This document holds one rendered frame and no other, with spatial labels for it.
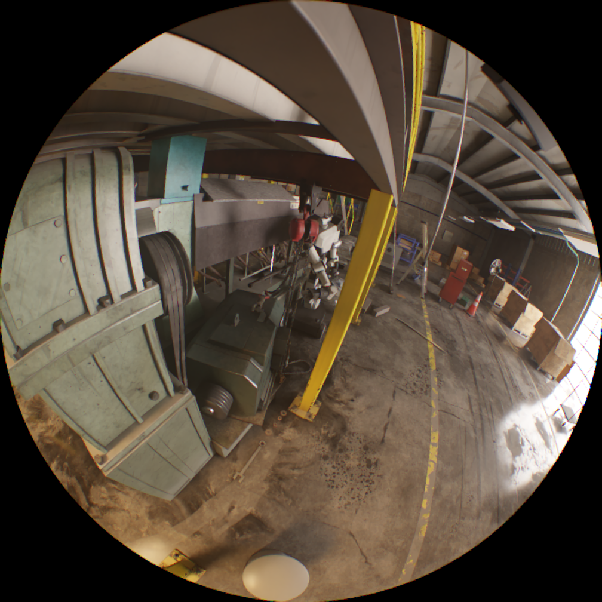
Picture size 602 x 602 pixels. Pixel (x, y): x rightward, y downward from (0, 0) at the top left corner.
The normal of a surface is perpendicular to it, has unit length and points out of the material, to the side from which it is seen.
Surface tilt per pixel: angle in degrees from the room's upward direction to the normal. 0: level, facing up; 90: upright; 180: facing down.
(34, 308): 80
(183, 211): 90
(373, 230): 90
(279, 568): 1
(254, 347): 0
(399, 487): 0
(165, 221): 90
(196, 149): 90
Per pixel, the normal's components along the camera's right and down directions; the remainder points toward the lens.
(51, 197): 0.90, 0.24
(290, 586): 0.21, -0.83
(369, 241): -0.44, 0.38
